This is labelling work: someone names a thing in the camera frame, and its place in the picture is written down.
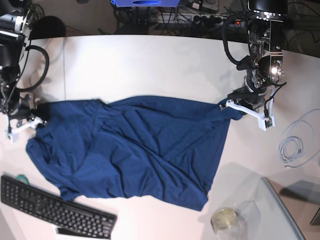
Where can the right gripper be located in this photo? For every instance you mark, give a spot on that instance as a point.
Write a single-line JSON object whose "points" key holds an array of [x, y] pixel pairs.
{"points": [[25, 112]]}

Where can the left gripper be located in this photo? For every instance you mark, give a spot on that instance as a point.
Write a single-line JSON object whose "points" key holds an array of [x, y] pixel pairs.
{"points": [[251, 100]]}

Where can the dark blue t-shirt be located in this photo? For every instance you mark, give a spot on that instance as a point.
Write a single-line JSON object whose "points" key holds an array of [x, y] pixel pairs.
{"points": [[163, 147]]}

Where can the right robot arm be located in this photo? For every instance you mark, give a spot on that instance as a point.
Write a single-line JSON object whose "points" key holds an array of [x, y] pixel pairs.
{"points": [[17, 18]]}

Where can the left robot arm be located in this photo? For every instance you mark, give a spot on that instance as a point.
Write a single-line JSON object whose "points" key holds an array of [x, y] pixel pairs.
{"points": [[264, 22]]}

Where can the green tape roll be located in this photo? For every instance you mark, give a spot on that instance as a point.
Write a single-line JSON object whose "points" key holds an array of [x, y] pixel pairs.
{"points": [[22, 179]]}

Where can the black computer keyboard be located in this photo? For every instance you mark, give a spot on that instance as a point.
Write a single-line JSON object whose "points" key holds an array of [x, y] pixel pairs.
{"points": [[74, 217]]}

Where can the clear glass jar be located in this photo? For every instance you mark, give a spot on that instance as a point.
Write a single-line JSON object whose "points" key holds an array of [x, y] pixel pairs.
{"points": [[226, 224]]}

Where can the blue box with hole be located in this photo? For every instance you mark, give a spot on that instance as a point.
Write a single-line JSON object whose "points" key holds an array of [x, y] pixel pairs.
{"points": [[145, 3]]}

